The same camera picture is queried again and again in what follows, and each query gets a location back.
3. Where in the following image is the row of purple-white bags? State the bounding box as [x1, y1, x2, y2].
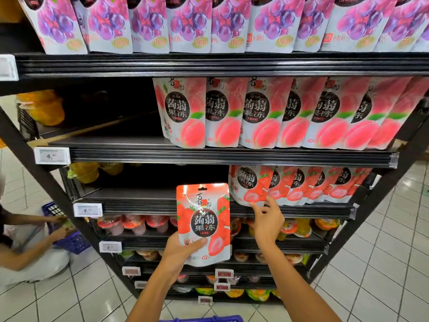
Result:
[17, 0, 429, 54]

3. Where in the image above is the row of red-white bags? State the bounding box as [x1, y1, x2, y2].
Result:
[268, 165, 373, 202]

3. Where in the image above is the person's right hand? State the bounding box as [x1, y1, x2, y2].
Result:
[247, 194, 286, 251]

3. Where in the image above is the red-white jelly bag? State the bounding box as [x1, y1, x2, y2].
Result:
[229, 164, 276, 207]
[176, 183, 232, 267]

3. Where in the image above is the row of yellow tubs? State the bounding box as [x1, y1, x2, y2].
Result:
[0, 0, 26, 23]

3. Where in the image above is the person's left hand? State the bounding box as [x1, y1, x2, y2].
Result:
[160, 231, 209, 279]

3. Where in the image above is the person's right forearm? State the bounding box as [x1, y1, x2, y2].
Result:
[258, 241, 343, 322]

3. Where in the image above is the row of small yellow-green cups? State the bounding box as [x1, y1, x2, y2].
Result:
[121, 248, 316, 302]

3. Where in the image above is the person's left forearm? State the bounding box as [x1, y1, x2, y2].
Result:
[126, 268, 185, 322]

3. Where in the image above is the blue plastic shopping basket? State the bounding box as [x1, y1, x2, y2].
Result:
[42, 201, 91, 255]
[160, 315, 245, 322]

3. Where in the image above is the row of pink-white bags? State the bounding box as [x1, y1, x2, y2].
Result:
[153, 76, 429, 152]

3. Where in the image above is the dark grey metal shelf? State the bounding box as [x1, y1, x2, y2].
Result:
[0, 0, 429, 309]

